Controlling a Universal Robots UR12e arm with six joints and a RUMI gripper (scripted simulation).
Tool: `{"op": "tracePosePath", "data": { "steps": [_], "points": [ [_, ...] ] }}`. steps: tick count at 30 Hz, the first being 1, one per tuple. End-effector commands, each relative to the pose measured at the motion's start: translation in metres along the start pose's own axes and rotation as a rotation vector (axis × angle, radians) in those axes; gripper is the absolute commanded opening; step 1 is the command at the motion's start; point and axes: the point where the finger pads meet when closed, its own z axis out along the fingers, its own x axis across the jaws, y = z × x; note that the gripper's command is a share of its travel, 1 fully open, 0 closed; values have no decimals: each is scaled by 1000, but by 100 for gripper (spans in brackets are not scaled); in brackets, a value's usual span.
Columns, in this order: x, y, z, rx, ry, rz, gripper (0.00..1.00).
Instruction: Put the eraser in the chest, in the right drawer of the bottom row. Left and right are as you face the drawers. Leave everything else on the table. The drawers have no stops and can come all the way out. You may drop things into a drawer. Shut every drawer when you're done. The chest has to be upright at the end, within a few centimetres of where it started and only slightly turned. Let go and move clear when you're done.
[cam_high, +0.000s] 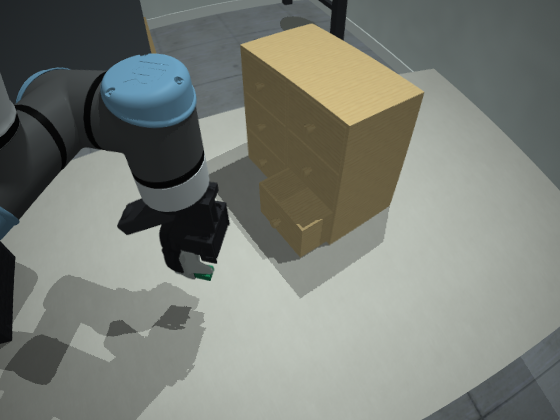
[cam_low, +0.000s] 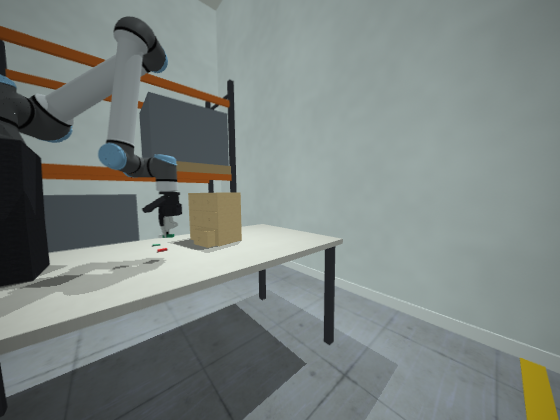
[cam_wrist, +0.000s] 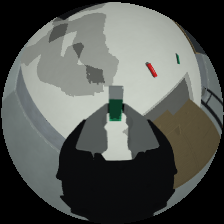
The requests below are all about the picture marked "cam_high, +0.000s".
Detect brown wooden drawer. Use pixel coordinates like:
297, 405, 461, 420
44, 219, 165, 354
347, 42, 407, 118
243, 50, 286, 122
248, 129, 285, 177
288, 129, 339, 210
246, 92, 286, 161
288, 84, 347, 171
259, 168, 333, 258

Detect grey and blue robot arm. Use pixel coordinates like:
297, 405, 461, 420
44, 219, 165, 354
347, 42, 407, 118
0, 54, 209, 240

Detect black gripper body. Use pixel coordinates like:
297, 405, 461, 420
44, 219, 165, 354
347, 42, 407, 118
159, 182, 230, 264

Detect tan chest of drawers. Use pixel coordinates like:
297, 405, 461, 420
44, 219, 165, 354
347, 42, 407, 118
240, 23, 424, 245

